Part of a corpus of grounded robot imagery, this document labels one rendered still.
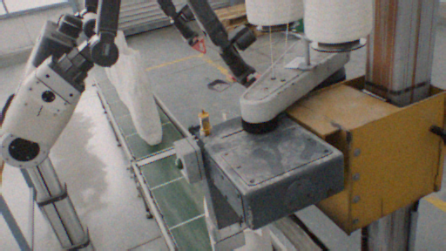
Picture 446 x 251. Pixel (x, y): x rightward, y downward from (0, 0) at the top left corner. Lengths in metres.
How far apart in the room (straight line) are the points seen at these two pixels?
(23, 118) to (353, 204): 1.03
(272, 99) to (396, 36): 0.33
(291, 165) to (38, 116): 0.87
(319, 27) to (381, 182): 0.44
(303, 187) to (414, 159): 0.40
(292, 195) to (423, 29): 0.52
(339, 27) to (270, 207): 0.39
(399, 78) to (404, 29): 0.12
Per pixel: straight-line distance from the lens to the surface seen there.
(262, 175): 0.77
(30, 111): 1.36
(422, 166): 1.15
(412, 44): 1.04
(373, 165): 1.01
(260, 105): 0.87
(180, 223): 2.18
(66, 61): 1.16
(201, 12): 1.20
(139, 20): 8.53
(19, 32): 8.43
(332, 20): 0.83
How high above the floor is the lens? 1.78
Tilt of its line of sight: 28 degrees down
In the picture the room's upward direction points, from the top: 10 degrees counter-clockwise
